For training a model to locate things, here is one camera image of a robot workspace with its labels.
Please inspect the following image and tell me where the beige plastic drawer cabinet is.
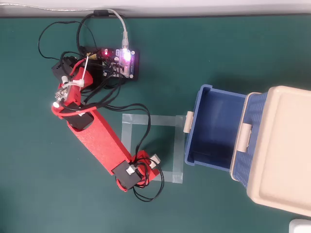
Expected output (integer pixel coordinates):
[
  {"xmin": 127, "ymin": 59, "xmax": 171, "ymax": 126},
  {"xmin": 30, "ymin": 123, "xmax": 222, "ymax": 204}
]
[{"xmin": 229, "ymin": 85, "xmax": 311, "ymax": 217}]

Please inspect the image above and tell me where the white zip tie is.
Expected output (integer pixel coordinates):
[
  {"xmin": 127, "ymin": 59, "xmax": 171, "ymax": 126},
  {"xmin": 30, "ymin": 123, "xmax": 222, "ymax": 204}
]
[{"xmin": 62, "ymin": 55, "xmax": 89, "ymax": 88}]

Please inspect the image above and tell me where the white object corner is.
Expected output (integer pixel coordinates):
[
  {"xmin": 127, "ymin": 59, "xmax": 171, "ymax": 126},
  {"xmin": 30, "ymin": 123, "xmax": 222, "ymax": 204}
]
[{"xmin": 289, "ymin": 219, "xmax": 311, "ymax": 233}]

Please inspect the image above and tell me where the white USB cable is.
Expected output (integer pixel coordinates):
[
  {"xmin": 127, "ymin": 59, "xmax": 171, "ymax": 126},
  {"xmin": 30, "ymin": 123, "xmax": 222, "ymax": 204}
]
[{"xmin": 0, "ymin": 1, "xmax": 131, "ymax": 49}]

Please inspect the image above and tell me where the thin black power cable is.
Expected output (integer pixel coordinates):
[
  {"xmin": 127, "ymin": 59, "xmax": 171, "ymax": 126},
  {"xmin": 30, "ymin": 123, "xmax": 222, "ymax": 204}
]
[{"xmin": 38, "ymin": 20, "xmax": 98, "ymax": 61}]

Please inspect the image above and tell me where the black controller board with LEDs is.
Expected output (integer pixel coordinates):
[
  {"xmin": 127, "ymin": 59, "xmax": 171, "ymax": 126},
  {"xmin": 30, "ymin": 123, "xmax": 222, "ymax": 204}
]
[{"xmin": 84, "ymin": 47, "xmax": 141, "ymax": 82}]

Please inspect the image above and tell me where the thick black cable with ferrite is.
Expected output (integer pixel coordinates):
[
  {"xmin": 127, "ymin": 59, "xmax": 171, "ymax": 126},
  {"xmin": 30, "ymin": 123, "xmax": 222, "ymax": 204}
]
[{"xmin": 77, "ymin": 9, "xmax": 123, "ymax": 53}]

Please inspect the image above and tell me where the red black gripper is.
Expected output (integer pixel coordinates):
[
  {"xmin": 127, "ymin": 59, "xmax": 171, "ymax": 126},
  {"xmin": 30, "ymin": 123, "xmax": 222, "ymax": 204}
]
[{"xmin": 112, "ymin": 150, "xmax": 160, "ymax": 193}]

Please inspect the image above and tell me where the red power wire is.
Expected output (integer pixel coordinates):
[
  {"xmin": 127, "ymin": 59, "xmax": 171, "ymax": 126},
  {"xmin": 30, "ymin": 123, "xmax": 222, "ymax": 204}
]
[{"xmin": 51, "ymin": 103, "xmax": 98, "ymax": 120}]

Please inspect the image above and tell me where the translucent tape strip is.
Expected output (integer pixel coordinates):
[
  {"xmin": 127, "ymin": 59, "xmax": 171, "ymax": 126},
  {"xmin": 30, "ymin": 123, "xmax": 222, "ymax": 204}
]
[
  {"xmin": 122, "ymin": 114, "xmax": 185, "ymax": 127},
  {"xmin": 155, "ymin": 170, "xmax": 184, "ymax": 184},
  {"xmin": 173, "ymin": 115, "xmax": 185, "ymax": 184},
  {"xmin": 121, "ymin": 114, "xmax": 133, "ymax": 156}
]

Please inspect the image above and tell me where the blue woven-pattern drawer taped handle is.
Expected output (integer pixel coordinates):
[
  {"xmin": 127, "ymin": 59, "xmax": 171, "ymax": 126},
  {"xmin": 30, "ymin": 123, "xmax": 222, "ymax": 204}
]
[{"xmin": 183, "ymin": 84, "xmax": 248, "ymax": 172}]

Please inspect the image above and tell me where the blue woven-pattern drawer plain handle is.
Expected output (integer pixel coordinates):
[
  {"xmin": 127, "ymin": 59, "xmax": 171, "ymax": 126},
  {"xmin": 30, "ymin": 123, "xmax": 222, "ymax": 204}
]
[{"xmin": 230, "ymin": 91, "xmax": 269, "ymax": 189}]

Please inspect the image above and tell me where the black servo cable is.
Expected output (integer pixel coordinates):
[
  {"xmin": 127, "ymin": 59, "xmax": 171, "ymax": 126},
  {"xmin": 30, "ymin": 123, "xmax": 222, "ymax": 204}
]
[
  {"xmin": 81, "ymin": 77, "xmax": 122, "ymax": 97},
  {"xmin": 132, "ymin": 159, "xmax": 165, "ymax": 202},
  {"xmin": 104, "ymin": 103, "xmax": 152, "ymax": 158}
]

